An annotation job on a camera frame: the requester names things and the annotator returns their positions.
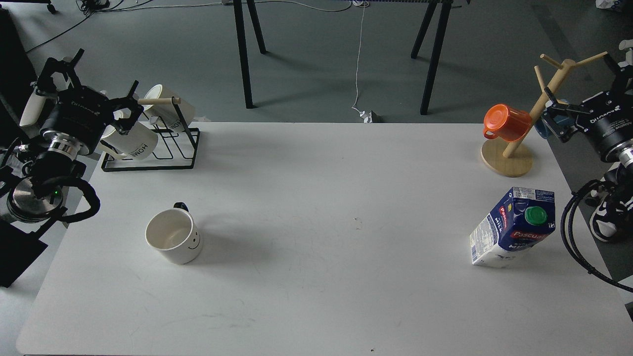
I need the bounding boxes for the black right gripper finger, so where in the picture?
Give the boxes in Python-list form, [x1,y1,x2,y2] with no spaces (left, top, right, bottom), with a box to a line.
[603,53,633,98]
[541,88,592,143]

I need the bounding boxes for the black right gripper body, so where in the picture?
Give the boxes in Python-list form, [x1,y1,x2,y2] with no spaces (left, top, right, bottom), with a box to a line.
[584,91,633,164]

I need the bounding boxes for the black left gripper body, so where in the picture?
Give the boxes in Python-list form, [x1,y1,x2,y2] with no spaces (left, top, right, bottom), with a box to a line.
[40,87,112,155]

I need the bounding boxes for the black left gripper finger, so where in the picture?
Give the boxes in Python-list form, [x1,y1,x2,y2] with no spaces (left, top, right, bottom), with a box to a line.
[34,48,85,96]
[106,80,144,135]

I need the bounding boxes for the blue white milk carton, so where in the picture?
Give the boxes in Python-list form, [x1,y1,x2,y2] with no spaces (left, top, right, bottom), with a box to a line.
[469,187,556,268]

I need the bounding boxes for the white smiley face mug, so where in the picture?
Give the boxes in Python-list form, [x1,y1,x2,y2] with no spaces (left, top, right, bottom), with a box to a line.
[144,201,204,265]

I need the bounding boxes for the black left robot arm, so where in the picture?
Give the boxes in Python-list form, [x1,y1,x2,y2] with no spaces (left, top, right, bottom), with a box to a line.
[0,49,144,288]

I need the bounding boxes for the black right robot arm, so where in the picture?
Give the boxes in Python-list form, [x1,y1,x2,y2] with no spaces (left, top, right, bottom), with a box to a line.
[537,54,633,202]

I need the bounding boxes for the blue cup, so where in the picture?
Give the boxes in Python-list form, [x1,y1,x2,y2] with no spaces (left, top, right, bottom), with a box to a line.
[533,116,552,139]

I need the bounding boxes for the orange plastic cup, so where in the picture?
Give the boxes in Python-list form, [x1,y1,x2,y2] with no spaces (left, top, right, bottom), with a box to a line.
[482,104,532,142]

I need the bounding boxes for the white HOME mug front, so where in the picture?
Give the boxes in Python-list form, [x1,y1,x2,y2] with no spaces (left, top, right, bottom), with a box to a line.
[97,122,158,160]

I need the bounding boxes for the white home mug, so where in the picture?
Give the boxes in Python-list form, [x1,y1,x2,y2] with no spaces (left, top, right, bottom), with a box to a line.
[97,122,158,160]
[143,84,196,133]

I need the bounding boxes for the white HOME mug rear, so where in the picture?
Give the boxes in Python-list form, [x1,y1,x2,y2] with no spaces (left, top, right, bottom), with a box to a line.
[143,84,196,133]

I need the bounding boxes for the white chair base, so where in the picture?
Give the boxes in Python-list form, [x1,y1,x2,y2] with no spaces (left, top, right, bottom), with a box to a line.
[619,39,633,50]

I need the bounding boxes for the wooden mug tree stand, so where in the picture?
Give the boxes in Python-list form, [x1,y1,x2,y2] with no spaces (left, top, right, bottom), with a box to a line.
[481,51,608,178]

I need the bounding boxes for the black white sneaker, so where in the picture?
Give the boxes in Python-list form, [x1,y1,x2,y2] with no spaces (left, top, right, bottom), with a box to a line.
[589,194,627,242]

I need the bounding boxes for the black table trestle right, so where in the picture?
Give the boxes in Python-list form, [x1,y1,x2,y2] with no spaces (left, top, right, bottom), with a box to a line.
[410,0,453,115]

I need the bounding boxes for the black table trestle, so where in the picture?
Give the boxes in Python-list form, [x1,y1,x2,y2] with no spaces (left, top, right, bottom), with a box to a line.
[410,0,453,115]
[232,0,268,110]

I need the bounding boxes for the black table trestle left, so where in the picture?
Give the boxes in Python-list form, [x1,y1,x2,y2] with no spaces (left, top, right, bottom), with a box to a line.
[232,0,268,110]

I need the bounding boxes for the white power plug adapter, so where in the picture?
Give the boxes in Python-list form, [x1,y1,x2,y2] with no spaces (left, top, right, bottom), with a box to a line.
[359,110,383,124]

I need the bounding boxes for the black wire mug rack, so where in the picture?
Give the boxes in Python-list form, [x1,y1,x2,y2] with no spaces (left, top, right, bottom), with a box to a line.
[101,97,201,172]

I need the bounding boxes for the black floor cables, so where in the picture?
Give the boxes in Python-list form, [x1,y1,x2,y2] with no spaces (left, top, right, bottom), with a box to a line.
[25,0,159,54]

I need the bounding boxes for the white power cable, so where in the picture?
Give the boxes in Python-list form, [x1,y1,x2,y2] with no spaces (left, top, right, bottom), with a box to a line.
[351,0,370,115]

